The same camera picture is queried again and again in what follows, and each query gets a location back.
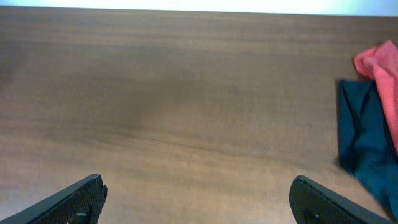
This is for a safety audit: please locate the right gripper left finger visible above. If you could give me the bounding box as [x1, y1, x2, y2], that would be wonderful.
[1, 174, 108, 224]

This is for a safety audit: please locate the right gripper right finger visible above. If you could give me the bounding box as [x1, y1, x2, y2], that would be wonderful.
[289, 175, 393, 224]

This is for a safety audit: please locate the navy blue garment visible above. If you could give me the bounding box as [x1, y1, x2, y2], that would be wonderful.
[337, 80, 397, 219]

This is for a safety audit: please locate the red printed shirt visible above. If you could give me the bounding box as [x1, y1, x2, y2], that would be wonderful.
[354, 40, 397, 152]

